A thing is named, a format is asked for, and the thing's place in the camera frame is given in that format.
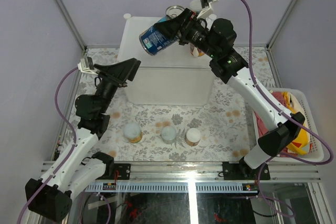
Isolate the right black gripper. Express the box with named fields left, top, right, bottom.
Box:
left=154, top=8, right=219, bottom=59

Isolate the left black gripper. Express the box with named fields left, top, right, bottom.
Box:
left=93, top=57, right=141, bottom=114

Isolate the blue can with clear lid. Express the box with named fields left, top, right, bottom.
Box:
left=166, top=5, right=184, bottom=18

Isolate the blue can silver top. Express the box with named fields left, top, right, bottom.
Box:
left=139, top=15, right=182, bottom=56

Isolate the orange tall can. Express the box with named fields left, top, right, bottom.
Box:
left=189, top=0, right=203, bottom=13

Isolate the white plastic cube cabinet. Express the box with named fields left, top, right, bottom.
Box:
left=118, top=17, right=215, bottom=106

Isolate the short orange can white lid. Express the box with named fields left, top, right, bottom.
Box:
left=186, top=128, right=202, bottom=147

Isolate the tall can with spoon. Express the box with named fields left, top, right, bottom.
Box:
left=190, top=44, right=204, bottom=58

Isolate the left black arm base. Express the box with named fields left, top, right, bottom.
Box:
left=85, top=152, right=131, bottom=180

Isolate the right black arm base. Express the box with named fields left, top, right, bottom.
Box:
left=218, top=161, right=270, bottom=180

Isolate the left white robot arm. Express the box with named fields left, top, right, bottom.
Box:
left=24, top=57, right=141, bottom=222

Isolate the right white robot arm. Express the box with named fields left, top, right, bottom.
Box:
left=154, top=9, right=305, bottom=179

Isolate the wide orange can white lid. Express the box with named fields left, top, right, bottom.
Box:
left=123, top=122, right=143, bottom=143

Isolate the red cloth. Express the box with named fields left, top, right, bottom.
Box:
left=256, top=91, right=288, bottom=156

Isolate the yellow cloth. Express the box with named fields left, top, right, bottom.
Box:
left=281, top=92, right=310, bottom=155

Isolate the white laundry basket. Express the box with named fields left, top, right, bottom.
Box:
left=253, top=87, right=325, bottom=164

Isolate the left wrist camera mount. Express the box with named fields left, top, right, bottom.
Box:
left=78, top=57, right=97, bottom=74

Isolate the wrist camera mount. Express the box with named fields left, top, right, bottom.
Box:
left=78, top=57, right=97, bottom=74
left=197, top=0, right=218, bottom=19

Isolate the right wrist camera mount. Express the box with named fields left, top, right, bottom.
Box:
left=197, top=0, right=218, bottom=19

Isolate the aluminium rail frame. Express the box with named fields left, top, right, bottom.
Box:
left=39, top=161, right=321, bottom=183

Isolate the white slotted cable duct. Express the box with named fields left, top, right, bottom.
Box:
left=85, top=182, right=257, bottom=194

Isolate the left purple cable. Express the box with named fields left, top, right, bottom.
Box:
left=19, top=67, right=112, bottom=224

